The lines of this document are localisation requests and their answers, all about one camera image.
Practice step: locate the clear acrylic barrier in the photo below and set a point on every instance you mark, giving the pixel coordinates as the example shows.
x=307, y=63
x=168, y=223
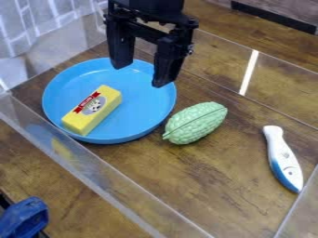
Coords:
x=150, y=189

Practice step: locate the blue round tray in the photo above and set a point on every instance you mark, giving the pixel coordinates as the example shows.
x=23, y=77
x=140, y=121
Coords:
x=144, y=110

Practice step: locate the grey white checkered cloth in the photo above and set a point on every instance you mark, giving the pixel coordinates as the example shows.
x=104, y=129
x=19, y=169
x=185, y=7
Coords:
x=27, y=19

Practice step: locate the yellow butter brick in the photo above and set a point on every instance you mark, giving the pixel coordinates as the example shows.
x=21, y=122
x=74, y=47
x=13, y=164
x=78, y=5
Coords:
x=92, y=111

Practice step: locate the blue clamp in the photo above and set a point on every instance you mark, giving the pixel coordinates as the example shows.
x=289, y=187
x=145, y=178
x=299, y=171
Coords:
x=25, y=219

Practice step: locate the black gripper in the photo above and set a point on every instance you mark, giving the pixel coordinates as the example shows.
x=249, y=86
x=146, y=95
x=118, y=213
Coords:
x=174, y=45

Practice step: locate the green bitter gourd toy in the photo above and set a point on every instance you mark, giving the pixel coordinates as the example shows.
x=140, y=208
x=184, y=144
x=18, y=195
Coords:
x=194, y=122

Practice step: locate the white and blue toy fish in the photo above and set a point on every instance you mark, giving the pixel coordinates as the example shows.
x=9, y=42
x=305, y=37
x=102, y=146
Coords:
x=283, y=159

